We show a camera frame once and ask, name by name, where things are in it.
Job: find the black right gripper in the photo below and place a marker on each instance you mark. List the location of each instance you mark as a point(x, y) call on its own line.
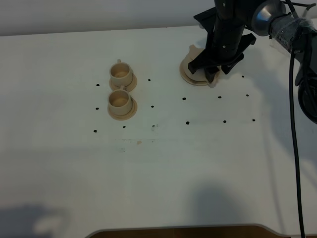
point(225, 40)

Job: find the beige teapot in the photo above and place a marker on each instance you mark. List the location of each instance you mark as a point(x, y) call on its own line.
point(194, 53)

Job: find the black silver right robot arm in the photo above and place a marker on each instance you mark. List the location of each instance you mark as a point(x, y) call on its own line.
point(295, 34)

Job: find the beige teapot saucer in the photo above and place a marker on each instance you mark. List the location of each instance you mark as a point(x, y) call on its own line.
point(186, 74)

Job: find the beige rear saucer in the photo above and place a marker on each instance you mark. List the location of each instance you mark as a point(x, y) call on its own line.
point(128, 88)

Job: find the beige rear teacup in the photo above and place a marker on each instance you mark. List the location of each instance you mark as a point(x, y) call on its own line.
point(121, 74)

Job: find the beige teacup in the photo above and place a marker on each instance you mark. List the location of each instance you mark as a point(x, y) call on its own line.
point(121, 74)
point(120, 102)

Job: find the beige front teacup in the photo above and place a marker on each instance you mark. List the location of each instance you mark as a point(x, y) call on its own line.
point(120, 102)

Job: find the beige front saucer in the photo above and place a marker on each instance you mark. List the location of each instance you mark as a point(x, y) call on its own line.
point(126, 116)

